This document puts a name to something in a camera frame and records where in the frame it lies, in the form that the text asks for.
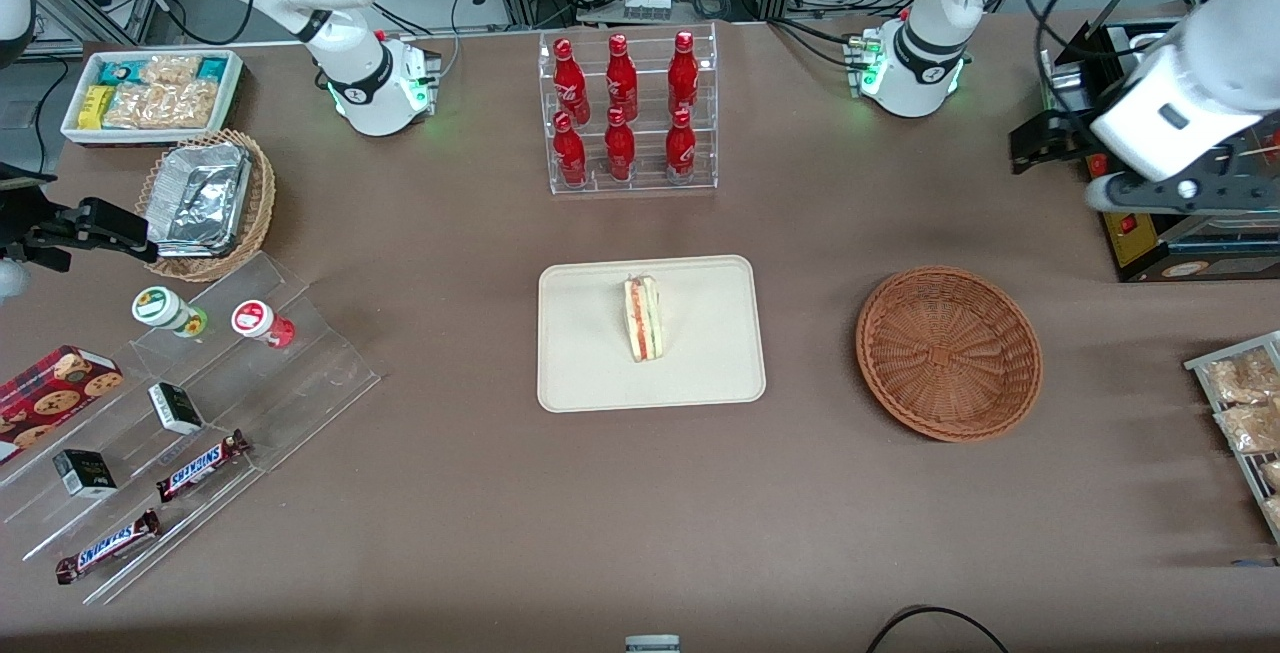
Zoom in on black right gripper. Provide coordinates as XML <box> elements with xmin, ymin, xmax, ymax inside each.
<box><xmin>0</xmin><ymin>197</ymin><xmax>159</xmax><ymax>274</ymax></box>

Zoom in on peanut snack bag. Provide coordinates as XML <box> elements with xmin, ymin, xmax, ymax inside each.
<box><xmin>160</xmin><ymin>81</ymin><xmax>219</xmax><ymax>129</ymax></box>
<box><xmin>103</xmin><ymin>83</ymin><xmax>166</xmax><ymax>130</ymax></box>
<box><xmin>140</xmin><ymin>54</ymin><xmax>203</xmax><ymax>87</ymax></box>

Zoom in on beige plastic tray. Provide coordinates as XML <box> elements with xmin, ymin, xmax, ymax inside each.
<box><xmin>537</xmin><ymin>254</ymin><xmax>767</xmax><ymax>414</ymax></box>

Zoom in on green lid cup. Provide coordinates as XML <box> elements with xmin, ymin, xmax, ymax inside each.
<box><xmin>131</xmin><ymin>286</ymin><xmax>209</xmax><ymax>338</ymax></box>

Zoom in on stack of foil trays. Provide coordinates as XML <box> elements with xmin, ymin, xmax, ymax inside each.
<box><xmin>147</xmin><ymin>142</ymin><xmax>253</xmax><ymax>259</ymax></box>

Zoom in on triangular sandwich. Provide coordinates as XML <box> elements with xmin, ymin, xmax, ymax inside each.
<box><xmin>623</xmin><ymin>274</ymin><xmax>664</xmax><ymax>363</ymax></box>

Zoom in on black cable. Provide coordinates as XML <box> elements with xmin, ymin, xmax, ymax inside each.
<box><xmin>865</xmin><ymin>606</ymin><xmax>1011</xmax><ymax>653</ymax></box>

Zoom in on yellow snack packet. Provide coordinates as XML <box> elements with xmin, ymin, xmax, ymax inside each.
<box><xmin>78</xmin><ymin>85</ymin><xmax>116</xmax><ymax>131</ymax></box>

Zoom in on light wicker basket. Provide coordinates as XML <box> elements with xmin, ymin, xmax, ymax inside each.
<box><xmin>135</xmin><ymin>128</ymin><xmax>277</xmax><ymax>283</ymax></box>

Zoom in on Snickers bar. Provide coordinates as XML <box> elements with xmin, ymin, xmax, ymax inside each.
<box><xmin>55</xmin><ymin>509</ymin><xmax>162</xmax><ymax>585</ymax></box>
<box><xmin>155</xmin><ymin>430</ymin><xmax>251</xmax><ymax>504</ymax></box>

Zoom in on grey wire rack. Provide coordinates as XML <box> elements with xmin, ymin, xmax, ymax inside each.
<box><xmin>1184</xmin><ymin>331</ymin><xmax>1280</xmax><ymax>546</ymax></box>

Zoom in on small black box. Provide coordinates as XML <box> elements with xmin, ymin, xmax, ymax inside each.
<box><xmin>148</xmin><ymin>382</ymin><xmax>205</xmax><ymax>436</ymax></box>
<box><xmin>52</xmin><ymin>449</ymin><xmax>118</xmax><ymax>499</ymax></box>

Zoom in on white snack bin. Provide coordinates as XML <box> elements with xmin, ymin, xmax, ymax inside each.
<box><xmin>60</xmin><ymin>49</ymin><xmax>244</xmax><ymax>147</ymax></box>

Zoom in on black and yellow machine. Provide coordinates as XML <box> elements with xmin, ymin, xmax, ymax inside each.
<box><xmin>1038</xmin><ymin>21</ymin><xmax>1280</xmax><ymax>283</ymax></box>

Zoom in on red cookie box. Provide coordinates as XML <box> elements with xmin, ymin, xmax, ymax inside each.
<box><xmin>0</xmin><ymin>345</ymin><xmax>125</xmax><ymax>466</ymax></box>

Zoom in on red lid cup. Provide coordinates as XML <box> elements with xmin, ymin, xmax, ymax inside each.
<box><xmin>231</xmin><ymin>300</ymin><xmax>296</xmax><ymax>349</ymax></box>

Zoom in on clear acrylic step display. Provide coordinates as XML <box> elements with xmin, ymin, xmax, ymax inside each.
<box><xmin>0</xmin><ymin>251</ymin><xmax>382</xmax><ymax>606</ymax></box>

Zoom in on brown wicker basket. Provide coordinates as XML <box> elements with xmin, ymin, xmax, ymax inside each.
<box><xmin>855</xmin><ymin>266</ymin><xmax>1044</xmax><ymax>443</ymax></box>

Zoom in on clear acrylic bottle rack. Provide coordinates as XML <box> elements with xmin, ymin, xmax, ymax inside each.
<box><xmin>538</xmin><ymin>21</ymin><xmax>719</xmax><ymax>196</ymax></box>

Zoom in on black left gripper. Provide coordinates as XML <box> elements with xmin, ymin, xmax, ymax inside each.
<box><xmin>1010</xmin><ymin>105</ymin><xmax>1106</xmax><ymax>176</ymax></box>

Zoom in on red cola bottle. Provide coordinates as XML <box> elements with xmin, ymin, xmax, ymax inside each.
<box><xmin>606</xmin><ymin>33</ymin><xmax>639</xmax><ymax>124</ymax></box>
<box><xmin>668</xmin><ymin>30</ymin><xmax>700</xmax><ymax>119</ymax></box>
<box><xmin>553</xmin><ymin>37</ymin><xmax>591</xmax><ymax>126</ymax></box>
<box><xmin>665</xmin><ymin>108</ymin><xmax>697</xmax><ymax>184</ymax></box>
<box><xmin>604</xmin><ymin>107</ymin><xmax>637</xmax><ymax>182</ymax></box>
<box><xmin>553</xmin><ymin>111</ymin><xmax>588</xmax><ymax>187</ymax></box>

